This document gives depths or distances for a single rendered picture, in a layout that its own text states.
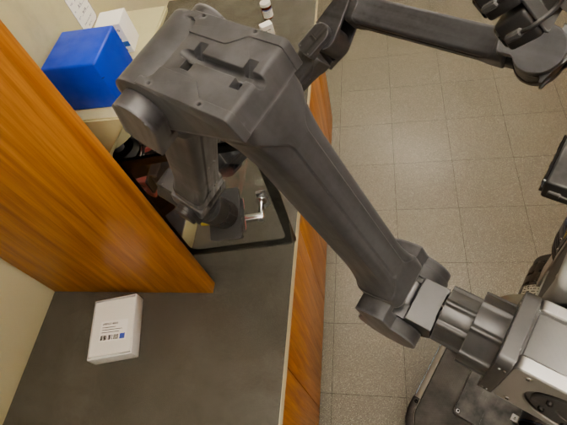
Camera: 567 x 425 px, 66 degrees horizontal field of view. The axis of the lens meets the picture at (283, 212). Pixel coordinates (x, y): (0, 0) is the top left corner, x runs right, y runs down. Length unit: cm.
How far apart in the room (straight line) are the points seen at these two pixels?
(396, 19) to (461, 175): 167
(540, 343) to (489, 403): 127
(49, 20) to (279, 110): 63
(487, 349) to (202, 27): 41
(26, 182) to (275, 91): 66
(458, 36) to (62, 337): 119
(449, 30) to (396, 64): 224
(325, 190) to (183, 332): 87
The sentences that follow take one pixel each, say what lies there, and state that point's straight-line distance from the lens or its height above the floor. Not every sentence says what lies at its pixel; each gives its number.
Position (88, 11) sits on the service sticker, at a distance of 99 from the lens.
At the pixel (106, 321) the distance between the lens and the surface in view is 126.
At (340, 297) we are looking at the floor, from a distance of 213.
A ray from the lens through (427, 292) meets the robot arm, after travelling 54.
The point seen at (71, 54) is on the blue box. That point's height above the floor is 160.
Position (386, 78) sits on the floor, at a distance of 301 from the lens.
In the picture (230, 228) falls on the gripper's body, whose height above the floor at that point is 127.
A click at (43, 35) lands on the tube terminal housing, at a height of 162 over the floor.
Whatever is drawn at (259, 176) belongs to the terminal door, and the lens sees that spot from 90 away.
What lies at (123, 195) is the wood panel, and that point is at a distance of 84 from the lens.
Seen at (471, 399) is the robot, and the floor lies 26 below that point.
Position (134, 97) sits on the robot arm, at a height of 178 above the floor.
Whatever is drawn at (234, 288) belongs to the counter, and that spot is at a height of 94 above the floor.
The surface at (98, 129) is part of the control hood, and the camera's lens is 84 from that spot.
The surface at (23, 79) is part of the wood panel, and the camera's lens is 69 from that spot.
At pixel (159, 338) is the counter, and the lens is 121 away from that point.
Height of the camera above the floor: 197
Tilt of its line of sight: 55 degrees down
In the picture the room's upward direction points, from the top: 21 degrees counter-clockwise
